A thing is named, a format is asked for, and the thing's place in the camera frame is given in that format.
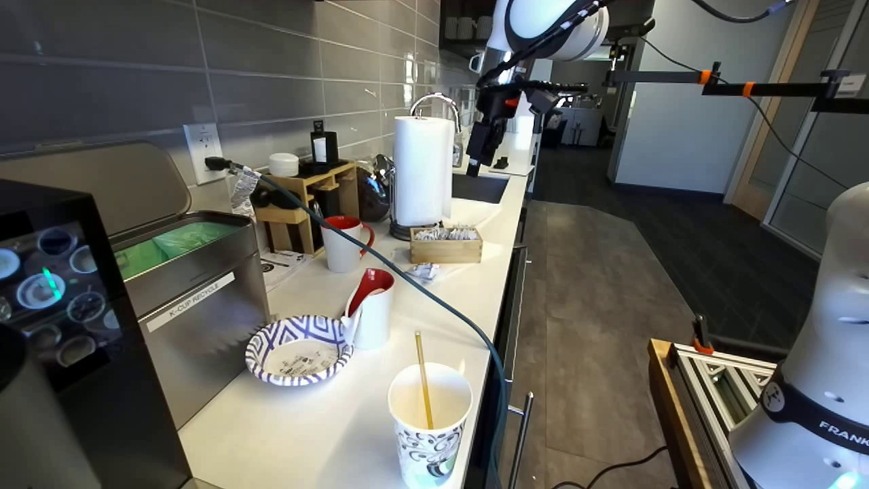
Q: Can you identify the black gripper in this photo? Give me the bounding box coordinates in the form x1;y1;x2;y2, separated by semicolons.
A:
468;67;525;173

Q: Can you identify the clear sauce packet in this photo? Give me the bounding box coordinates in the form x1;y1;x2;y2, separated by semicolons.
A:
405;264;441;286

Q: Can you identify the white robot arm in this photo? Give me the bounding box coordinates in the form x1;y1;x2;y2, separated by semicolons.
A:
730;181;869;489

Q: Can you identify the blue and white plate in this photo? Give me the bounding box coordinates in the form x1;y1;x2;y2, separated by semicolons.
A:
244;316;354;389

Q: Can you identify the white paper towel roll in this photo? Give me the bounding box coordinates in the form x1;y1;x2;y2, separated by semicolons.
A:
395;116;453;227

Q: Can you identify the wooden box of packets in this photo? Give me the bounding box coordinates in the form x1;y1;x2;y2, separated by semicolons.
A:
410;225;485;264

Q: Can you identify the dark glass bottle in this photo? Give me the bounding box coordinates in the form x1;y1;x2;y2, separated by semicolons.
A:
311;119;338;166

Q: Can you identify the wooden condiment rack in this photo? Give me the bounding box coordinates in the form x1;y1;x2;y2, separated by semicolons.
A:
254;163;358;253

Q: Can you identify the small white jar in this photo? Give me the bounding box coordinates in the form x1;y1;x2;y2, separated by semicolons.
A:
269;151;299;176

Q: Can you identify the white pitcher red interior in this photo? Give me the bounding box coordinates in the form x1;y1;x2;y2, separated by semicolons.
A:
346;268;395;351

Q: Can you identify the wooden stir stick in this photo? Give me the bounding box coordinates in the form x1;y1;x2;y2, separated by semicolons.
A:
413;332;434;430

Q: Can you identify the patterned paper cup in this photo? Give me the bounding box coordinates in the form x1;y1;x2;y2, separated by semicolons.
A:
388;360;471;489

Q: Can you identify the black coffee machine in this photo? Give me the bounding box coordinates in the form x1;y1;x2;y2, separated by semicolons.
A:
0;178;191;489

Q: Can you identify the black power cable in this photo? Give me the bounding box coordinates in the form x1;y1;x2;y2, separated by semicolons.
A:
204;154;517;489

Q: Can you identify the white wall outlet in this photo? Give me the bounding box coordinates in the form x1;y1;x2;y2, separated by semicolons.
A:
185;123;223;184

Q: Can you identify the black camera mounting bar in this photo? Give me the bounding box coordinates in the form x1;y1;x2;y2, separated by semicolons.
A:
606;66;869;113

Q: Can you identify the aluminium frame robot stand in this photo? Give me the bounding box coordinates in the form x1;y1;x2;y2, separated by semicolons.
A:
650;339;774;489

